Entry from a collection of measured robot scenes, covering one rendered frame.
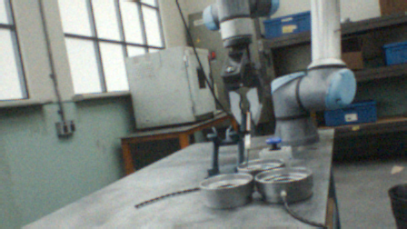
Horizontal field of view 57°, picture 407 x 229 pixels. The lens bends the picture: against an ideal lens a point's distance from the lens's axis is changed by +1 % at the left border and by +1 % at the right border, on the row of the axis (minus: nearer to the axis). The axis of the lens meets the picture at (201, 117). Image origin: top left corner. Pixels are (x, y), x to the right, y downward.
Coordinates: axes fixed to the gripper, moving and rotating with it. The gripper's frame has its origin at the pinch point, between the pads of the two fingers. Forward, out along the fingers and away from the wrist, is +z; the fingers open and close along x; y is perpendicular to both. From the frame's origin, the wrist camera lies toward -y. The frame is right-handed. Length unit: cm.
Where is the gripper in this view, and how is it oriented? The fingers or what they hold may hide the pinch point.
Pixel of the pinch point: (247, 121)
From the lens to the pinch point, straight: 91.3
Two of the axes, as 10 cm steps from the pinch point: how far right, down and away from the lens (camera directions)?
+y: 3.9, -1.2, 9.1
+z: 1.6, 9.9, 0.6
